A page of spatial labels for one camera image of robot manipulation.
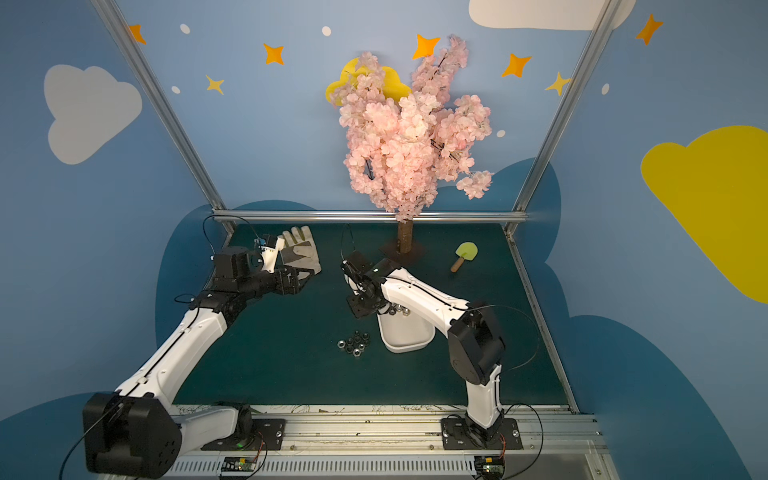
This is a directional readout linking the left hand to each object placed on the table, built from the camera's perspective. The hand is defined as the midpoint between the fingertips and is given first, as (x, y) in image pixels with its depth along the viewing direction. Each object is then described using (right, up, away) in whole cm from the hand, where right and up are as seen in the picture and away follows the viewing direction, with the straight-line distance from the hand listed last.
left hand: (301, 266), depth 81 cm
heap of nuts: (+27, -14, +17) cm, 35 cm away
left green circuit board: (-13, -48, -9) cm, 51 cm away
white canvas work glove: (-9, +5, +30) cm, 32 cm away
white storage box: (+29, -21, +9) cm, 37 cm away
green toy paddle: (+55, +5, +34) cm, 65 cm away
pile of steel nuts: (+14, -24, +9) cm, 29 cm away
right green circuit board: (+49, -50, -8) cm, 70 cm away
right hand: (+17, -12, +6) cm, 22 cm away
